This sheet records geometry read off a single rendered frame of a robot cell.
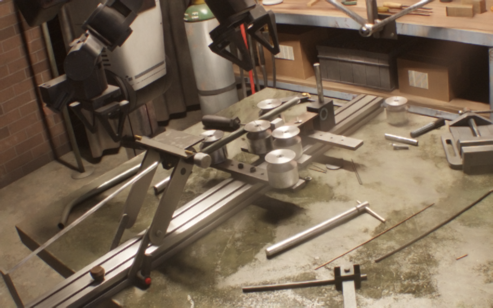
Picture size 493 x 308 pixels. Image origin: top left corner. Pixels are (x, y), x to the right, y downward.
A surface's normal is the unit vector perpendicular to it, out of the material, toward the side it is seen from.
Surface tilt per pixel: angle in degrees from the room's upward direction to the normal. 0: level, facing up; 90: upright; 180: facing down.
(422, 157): 0
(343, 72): 90
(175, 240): 90
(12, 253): 0
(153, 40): 90
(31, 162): 90
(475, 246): 0
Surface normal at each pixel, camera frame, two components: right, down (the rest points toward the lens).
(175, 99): -0.11, 0.46
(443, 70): -0.72, 0.43
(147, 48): 0.84, 0.11
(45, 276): -0.15, -0.89
